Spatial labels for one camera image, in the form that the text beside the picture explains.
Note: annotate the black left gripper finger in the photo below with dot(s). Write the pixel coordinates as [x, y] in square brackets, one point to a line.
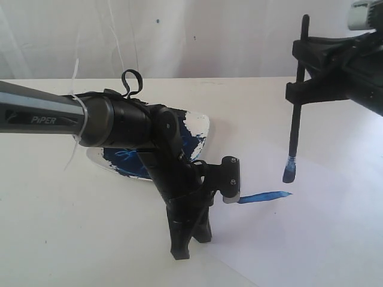
[202, 232]
[180, 233]

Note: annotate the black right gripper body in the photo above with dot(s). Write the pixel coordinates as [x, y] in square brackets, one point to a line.
[363, 68]

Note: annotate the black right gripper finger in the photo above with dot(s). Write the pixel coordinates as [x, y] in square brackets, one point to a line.
[316, 53]
[316, 91]

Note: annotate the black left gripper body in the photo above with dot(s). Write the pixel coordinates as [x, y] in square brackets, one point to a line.
[187, 206]

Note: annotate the black paintbrush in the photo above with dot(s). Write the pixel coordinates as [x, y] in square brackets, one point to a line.
[290, 167]

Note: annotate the white paper sheet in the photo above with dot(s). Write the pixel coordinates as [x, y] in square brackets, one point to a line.
[327, 230]

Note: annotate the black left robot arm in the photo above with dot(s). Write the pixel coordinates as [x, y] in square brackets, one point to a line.
[136, 139]

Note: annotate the white plate with blue paint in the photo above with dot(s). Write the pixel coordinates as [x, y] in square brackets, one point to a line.
[194, 129]

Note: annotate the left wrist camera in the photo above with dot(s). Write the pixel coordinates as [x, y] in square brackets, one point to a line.
[225, 178]

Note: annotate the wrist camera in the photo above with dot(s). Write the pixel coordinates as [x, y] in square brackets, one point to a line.
[225, 178]
[365, 15]

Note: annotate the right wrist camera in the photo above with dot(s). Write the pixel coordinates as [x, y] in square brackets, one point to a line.
[365, 15]

